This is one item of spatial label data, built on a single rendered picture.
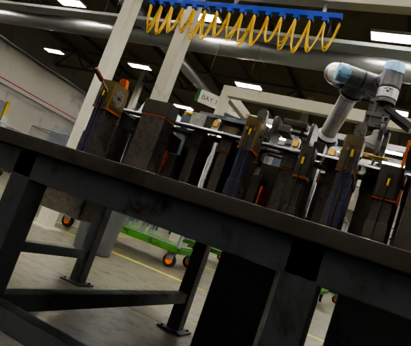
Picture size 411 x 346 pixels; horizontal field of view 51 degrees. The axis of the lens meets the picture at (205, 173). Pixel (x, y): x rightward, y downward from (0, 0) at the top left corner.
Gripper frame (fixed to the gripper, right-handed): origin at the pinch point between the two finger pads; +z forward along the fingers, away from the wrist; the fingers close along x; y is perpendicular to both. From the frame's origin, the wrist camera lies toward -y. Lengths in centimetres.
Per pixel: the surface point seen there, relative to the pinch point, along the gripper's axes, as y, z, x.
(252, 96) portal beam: 290, -234, -595
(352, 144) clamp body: 5.7, 6.2, 25.0
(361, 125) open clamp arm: 5.7, -2.8, 18.3
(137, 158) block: 82, 28, 20
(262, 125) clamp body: 37.9, 4.5, 18.9
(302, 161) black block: 20.2, 14.4, 21.2
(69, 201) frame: 90, 52, 39
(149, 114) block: 84, 10, 20
